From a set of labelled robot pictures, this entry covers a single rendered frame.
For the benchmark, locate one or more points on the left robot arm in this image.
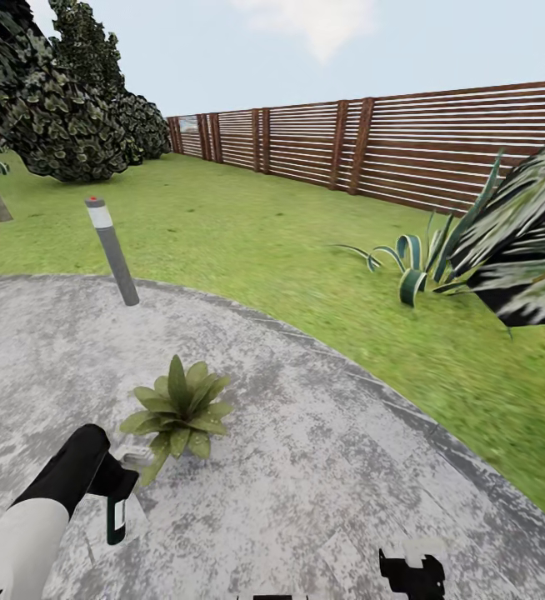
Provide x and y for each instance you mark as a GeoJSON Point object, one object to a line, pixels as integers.
{"type": "Point", "coordinates": [31, 530]}

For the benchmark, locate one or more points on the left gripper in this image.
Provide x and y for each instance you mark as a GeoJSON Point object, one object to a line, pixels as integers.
{"type": "Point", "coordinates": [119, 482]}

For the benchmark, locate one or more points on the insectifuge atomizer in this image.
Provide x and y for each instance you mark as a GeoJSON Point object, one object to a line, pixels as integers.
{"type": "Point", "coordinates": [116, 520]}

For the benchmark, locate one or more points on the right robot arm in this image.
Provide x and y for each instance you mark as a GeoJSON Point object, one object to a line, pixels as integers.
{"type": "Point", "coordinates": [419, 574]}

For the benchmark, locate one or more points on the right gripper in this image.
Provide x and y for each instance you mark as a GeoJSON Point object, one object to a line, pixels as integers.
{"type": "Point", "coordinates": [403, 578]}

